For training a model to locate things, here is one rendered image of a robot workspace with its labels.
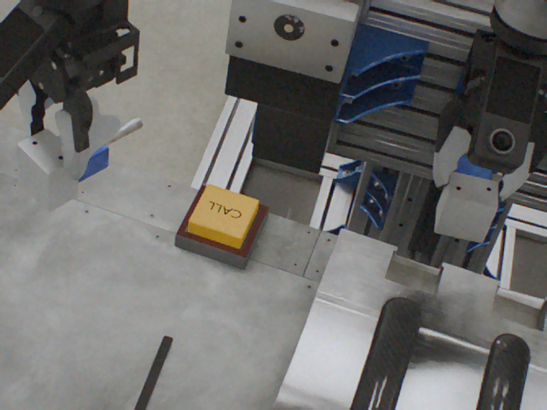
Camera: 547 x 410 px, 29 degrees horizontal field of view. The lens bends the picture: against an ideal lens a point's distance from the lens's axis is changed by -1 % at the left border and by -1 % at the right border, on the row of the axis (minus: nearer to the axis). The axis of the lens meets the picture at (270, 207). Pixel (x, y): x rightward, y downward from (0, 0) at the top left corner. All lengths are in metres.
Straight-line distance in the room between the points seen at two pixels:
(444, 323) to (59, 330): 0.38
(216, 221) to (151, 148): 1.26
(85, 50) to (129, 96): 1.58
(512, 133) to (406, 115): 0.47
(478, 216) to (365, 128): 0.39
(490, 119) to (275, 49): 0.35
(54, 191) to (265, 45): 0.31
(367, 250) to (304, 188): 1.00
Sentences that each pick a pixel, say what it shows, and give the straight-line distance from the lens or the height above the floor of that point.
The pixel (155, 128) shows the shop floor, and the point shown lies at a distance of 2.41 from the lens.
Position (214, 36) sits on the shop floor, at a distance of 2.67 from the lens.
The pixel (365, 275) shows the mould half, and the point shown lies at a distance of 1.03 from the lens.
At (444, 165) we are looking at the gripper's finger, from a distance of 1.02.
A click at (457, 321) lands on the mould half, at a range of 1.02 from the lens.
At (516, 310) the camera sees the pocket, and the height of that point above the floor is 0.86.
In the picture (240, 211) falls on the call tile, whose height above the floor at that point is 0.84.
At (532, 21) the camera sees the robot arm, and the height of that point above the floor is 1.17.
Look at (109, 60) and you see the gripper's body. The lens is 0.95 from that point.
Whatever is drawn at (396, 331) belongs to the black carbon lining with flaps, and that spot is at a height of 0.88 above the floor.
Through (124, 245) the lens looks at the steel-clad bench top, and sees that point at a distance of 1.13.
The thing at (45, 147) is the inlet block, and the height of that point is 0.96.
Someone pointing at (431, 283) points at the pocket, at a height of 0.86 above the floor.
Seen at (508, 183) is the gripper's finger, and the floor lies 0.97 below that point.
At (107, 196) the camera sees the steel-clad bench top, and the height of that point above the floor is 0.80.
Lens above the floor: 1.67
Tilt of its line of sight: 47 degrees down
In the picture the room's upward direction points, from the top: 11 degrees clockwise
